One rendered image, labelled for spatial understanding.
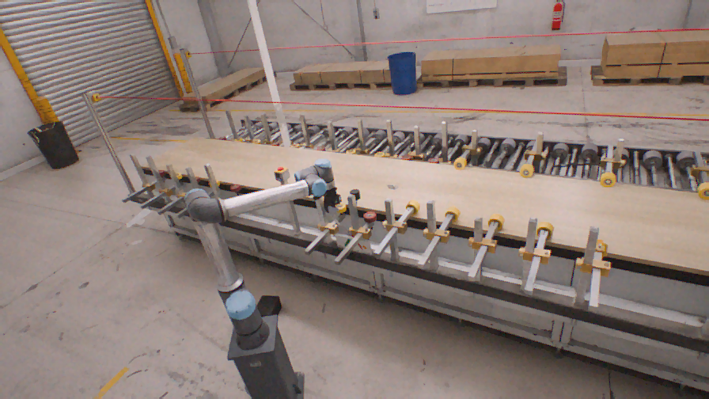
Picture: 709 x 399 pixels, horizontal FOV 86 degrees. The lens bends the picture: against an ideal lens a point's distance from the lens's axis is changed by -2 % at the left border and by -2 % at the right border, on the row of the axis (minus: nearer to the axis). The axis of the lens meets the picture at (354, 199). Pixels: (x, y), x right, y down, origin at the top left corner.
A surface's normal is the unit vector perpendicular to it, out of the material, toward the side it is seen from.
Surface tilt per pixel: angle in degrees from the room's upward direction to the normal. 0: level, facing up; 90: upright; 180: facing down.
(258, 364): 90
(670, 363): 90
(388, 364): 0
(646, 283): 90
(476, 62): 90
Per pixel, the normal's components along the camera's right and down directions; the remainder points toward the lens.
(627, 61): -0.40, 0.52
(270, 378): 0.09, 0.50
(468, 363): -0.15, -0.85
